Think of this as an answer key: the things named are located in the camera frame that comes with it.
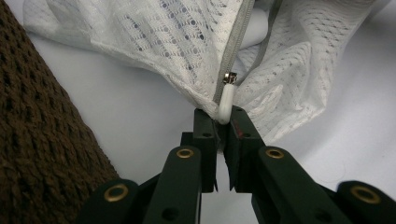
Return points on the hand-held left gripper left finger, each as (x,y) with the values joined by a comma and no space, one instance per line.
(183,180)

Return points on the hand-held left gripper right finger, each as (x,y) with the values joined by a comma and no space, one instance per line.
(274,186)

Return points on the white mesh laundry bag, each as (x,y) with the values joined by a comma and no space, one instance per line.
(155,40)

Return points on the brown woven basket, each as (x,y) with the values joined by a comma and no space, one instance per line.
(40,140)

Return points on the white shirt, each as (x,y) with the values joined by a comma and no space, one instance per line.
(257,31)

